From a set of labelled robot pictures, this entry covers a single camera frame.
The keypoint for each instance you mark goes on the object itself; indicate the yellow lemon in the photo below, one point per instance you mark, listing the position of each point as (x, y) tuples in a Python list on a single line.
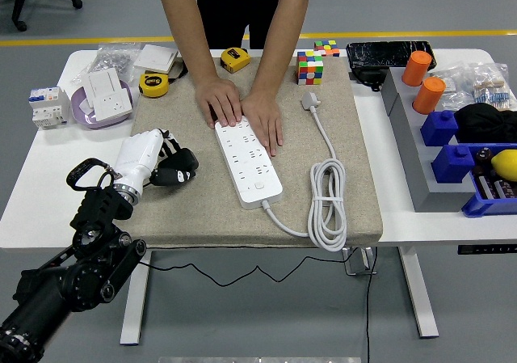
[(505, 164)]

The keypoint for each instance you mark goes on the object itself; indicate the grey-brown mat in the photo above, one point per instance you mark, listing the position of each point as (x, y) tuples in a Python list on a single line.
[(210, 217)]

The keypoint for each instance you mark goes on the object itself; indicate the yellow tape measure round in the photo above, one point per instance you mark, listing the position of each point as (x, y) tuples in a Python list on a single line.
[(153, 85)]

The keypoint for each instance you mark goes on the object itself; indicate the white circuit breaker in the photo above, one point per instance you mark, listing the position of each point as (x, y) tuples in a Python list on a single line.
[(47, 108)]

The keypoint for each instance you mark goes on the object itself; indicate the large Rubik's cube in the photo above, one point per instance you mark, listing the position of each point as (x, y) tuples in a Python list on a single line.
[(310, 68)]

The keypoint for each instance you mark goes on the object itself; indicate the blue plastic bin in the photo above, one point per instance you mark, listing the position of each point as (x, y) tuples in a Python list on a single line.
[(484, 209)]

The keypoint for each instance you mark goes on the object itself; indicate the clear bag of resistors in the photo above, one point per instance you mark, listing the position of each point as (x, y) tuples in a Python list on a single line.
[(493, 88)]

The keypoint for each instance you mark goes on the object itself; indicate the dark brown tubes pack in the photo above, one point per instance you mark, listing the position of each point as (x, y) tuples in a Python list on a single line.
[(497, 187)]

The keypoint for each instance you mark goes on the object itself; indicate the dark round knob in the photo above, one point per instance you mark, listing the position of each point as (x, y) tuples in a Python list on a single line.
[(484, 155)]

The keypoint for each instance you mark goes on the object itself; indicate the blue block with knob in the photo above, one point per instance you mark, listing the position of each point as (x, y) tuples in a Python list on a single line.
[(439, 129), (452, 165)]

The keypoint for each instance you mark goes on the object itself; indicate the person's left forearm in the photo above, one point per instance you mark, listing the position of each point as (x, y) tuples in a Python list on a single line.
[(282, 35)]

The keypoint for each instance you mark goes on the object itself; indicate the white switch plate box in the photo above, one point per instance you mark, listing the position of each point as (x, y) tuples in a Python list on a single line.
[(155, 57)]

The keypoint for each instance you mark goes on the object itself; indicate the small Rubik's cube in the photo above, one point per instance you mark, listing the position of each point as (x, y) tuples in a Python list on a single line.
[(326, 48)]

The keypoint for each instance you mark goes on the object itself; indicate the person's left hand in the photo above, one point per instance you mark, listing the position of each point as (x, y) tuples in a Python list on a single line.
[(264, 116)]

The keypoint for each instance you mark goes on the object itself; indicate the black cloth bundle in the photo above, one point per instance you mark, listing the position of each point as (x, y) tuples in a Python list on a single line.
[(484, 124)]

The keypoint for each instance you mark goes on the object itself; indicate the white switch panel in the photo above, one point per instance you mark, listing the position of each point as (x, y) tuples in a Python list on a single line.
[(103, 82)]

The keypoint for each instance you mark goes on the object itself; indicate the person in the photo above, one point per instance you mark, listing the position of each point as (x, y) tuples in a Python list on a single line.
[(238, 7)]

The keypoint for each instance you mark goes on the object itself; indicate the orange cylinder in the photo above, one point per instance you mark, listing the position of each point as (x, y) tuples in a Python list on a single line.
[(429, 96), (417, 68)]

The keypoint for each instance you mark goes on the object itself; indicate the person's right hand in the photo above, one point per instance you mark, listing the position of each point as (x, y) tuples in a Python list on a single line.
[(220, 100)]

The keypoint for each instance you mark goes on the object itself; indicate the clear bag of small parts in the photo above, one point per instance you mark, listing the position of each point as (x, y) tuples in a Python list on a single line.
[(454, 82)]

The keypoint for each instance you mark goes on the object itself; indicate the grey stepped block holder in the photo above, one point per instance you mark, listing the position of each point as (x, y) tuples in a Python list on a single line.
[(428, 193)]

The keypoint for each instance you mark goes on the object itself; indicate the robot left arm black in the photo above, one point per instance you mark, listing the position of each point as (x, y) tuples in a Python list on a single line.
[(97, 209)]

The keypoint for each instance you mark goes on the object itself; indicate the white table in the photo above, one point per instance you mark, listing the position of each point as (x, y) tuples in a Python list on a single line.
[(444, 229)]

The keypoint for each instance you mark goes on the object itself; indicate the black table control panel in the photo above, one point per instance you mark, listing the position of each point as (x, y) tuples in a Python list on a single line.
[(486, 249)]

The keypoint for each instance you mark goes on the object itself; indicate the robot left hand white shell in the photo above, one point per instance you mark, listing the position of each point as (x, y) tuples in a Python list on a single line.
[(137, 157)]

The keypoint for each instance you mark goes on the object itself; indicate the glossy black tray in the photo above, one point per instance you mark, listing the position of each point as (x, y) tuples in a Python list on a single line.
[(379, 53)]

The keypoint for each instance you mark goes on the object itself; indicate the yellow tape measure square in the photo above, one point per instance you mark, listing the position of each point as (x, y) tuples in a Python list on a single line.
[(235, 60)]

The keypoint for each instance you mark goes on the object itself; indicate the metal bracket under table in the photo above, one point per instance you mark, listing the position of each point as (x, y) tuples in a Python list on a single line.
[(357, 264)]

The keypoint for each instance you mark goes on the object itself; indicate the clear bag of screws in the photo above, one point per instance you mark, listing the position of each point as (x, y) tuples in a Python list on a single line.
[(113, 57)]

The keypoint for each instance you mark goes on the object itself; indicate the white wall socket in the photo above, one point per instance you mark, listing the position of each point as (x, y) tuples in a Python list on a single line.
[(113, 104)]

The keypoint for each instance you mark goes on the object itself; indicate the white power strip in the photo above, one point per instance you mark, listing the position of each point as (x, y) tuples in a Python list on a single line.
[(250, 165)]

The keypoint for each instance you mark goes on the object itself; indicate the purple bowl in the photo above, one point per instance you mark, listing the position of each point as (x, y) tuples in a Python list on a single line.
[(101, 123)]

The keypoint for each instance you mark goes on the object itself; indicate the person's right forearm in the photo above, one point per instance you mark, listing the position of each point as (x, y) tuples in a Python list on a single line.
[(187, 27)]

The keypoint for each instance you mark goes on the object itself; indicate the black plug adapter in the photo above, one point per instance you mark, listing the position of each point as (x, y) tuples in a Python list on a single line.
[(187, 159)]

